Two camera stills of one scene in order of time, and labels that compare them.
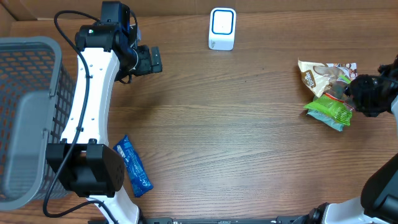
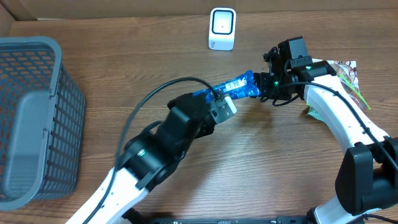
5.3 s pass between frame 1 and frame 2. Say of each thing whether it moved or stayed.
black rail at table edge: stayed
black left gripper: moved
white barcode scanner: stayed
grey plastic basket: stayed
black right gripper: moved
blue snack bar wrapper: moved
